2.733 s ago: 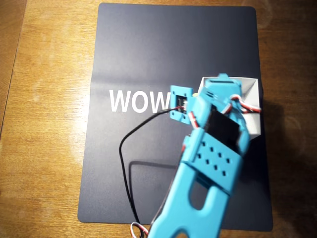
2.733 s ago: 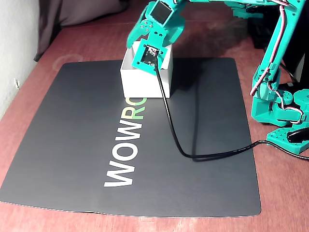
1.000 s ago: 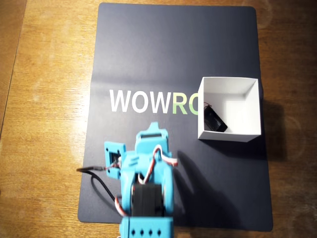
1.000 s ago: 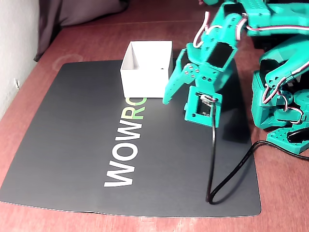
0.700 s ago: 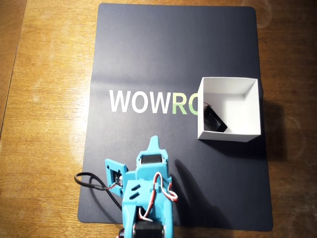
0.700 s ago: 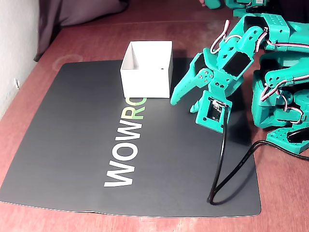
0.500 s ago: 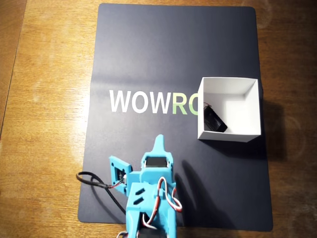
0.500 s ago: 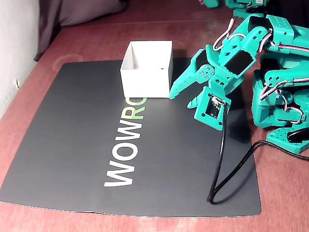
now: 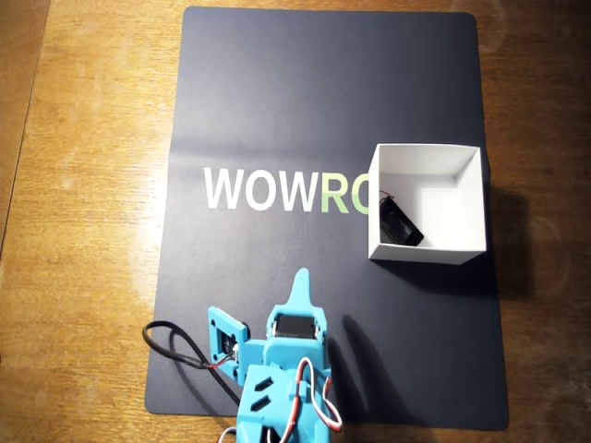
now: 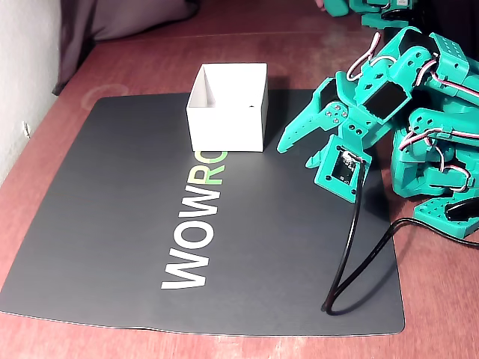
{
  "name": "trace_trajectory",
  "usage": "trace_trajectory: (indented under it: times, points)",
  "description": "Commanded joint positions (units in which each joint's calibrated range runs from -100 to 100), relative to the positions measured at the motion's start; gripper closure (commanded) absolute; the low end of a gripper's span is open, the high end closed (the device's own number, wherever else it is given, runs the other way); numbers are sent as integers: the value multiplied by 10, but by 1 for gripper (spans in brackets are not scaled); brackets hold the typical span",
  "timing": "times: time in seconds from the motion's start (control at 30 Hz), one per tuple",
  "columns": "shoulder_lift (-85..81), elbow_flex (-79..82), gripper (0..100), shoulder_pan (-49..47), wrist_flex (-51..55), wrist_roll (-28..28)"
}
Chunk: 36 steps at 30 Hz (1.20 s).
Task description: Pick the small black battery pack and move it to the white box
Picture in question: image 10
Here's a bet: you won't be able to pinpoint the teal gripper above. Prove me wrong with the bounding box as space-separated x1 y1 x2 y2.
276 72 413 170

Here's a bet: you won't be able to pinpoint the teal leader arm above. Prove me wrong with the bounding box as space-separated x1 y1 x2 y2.
323 0 413 28

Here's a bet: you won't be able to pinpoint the white open box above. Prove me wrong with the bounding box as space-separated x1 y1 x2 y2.
185 62 270 153

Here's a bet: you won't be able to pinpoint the black clamp knob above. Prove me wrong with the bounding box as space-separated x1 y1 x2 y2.
447 200 479 224

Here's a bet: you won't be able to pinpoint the black mat with WOWRO print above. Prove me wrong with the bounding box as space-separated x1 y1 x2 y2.
0 88 407 337

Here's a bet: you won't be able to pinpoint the grey cloth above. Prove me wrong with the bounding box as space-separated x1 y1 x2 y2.
51 0 205 96

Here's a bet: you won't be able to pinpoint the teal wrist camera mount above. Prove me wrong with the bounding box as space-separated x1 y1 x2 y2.
312 133 374 203

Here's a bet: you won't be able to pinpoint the thick black camera cable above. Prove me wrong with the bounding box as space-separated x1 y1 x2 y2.
321 159 479 317

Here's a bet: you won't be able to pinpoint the white red servo wires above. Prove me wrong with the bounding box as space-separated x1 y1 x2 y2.
346 31 479 195

